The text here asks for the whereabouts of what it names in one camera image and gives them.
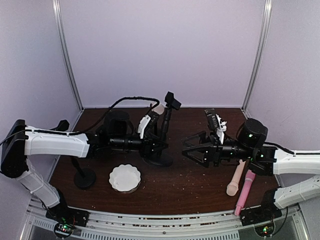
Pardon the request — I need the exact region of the left aluminium frame post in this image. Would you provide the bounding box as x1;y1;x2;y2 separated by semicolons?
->
52;0;84;111

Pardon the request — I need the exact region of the right circuit board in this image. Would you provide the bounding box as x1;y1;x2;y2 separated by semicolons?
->
254;222;275;238

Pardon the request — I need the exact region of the circuit board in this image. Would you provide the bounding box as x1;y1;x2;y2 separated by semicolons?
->
53;222;76;239
254;222;275;238

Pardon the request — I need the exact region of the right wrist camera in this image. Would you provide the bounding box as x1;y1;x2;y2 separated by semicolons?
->
204;108;227;144

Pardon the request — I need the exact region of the tall black mic stand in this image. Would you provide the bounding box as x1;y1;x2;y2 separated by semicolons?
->
160;91;182;142
51;119;97;190

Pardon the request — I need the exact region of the left circuit board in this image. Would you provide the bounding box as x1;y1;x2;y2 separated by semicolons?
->
53;222;76;239

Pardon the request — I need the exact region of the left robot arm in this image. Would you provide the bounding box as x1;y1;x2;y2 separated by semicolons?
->
0;110;168;223

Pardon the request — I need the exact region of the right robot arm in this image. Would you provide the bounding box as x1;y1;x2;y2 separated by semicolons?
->
182;118;320;209

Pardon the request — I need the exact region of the short black mic stand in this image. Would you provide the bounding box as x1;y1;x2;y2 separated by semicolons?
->
144;110;173;167

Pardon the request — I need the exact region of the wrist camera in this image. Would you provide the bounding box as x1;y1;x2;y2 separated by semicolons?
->
137;114;151;139
204;108;227;144

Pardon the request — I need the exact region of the right aluminium frame post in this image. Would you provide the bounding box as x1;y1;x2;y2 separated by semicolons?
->
241;0;273;115

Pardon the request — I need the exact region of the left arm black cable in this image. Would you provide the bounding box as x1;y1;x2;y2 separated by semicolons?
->
67;96;161;136

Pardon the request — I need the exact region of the pink microphone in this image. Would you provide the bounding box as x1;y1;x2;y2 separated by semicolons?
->
234;170;256;216

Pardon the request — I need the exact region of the beige microphone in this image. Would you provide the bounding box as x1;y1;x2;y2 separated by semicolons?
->
152;103;165;115
226;159;246;197

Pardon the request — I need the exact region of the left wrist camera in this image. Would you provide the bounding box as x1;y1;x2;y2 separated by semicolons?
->
137;114;151;139

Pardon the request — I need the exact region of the aluminium frame post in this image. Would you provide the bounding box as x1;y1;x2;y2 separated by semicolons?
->
52;0;84;111
241;0;273;115

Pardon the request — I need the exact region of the white scalloped dish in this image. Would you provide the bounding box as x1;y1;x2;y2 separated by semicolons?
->
108;164;142;194

